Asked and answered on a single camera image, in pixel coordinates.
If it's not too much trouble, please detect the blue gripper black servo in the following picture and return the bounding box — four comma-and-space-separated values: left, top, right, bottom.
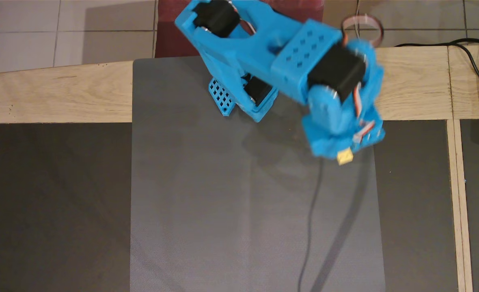
302, 117, 386, 159

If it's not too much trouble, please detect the pale yellow lego brick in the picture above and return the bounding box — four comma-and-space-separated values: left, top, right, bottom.
337, 148, 354, 165

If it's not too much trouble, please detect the grey rubber mat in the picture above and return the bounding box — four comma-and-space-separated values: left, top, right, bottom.
130, 47, 386, 292

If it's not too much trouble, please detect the red white black servo wire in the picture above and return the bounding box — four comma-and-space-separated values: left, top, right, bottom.
341, 14, 385, 46
350, 81, 376, 143

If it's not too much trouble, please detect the thin white cable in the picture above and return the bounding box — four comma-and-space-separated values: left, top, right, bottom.
355, 0, 364, 47

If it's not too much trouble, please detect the black power cable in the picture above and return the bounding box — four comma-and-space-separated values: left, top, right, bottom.
394, 38, 479, 292

